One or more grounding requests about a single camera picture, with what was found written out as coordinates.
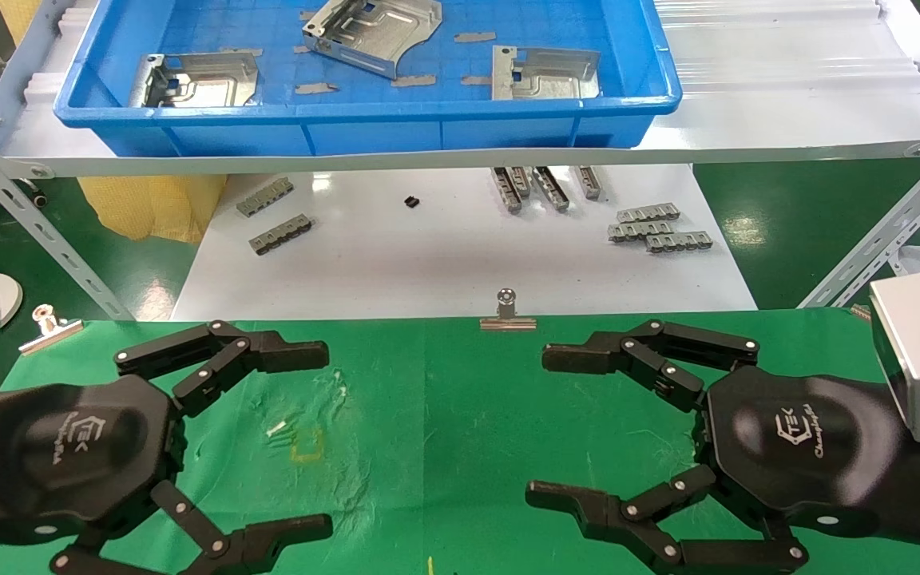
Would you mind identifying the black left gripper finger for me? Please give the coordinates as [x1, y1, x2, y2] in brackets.
[114, 321, 330, 418]

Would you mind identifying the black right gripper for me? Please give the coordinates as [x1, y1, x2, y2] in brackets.
[525, 319, 906, 575]

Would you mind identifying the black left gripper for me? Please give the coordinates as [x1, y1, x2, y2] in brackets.
[0, 374, 334, 575]

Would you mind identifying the stamped sheet metal part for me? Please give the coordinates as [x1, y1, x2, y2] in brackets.
[492, 46, 601, 101]
[303, 0, 443, 80]
[129, 50, 263, 109]

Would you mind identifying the green table cloth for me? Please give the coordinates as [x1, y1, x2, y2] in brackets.
[0, 309, 920, 575]

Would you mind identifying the white lower board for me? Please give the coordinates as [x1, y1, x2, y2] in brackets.
[170, 164, 759, 323]

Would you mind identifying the yellow mesh bag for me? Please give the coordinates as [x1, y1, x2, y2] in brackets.
[77, 174, 228, 244]

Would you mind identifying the blue plastic bin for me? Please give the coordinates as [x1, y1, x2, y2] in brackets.
[53, 0, 683, 158]

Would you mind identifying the slotted metal angle brace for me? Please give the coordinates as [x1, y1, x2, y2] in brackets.
[0, 118, 136, 323]
[797, 132, 920, 311]

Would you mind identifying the white corrugated plastic sheet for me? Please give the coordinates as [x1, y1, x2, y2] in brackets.
[654, 0, 920, 98]
[23, 0, 97, 106]

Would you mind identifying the white shelf board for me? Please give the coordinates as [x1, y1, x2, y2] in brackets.
[0, 0, 920, 179]

